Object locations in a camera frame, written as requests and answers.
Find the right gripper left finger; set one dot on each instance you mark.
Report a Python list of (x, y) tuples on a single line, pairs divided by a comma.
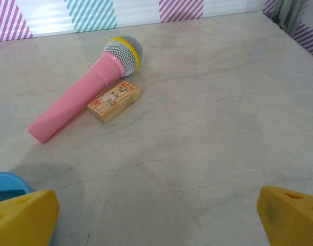
[(23, 220)]

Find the small printed wooden block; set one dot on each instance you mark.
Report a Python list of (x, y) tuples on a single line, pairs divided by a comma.
[(115, 105)]

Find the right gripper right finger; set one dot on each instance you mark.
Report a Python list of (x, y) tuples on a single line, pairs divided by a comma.
[(292, 223)]

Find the blue plastic card tray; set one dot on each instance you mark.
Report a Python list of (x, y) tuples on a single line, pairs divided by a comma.
[(7, 182)]

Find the pink toy microphone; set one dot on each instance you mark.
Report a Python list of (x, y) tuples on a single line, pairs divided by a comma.
[(76, 102)]

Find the aluminium frame post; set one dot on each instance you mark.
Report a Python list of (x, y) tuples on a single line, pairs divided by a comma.
[(289, 12)]

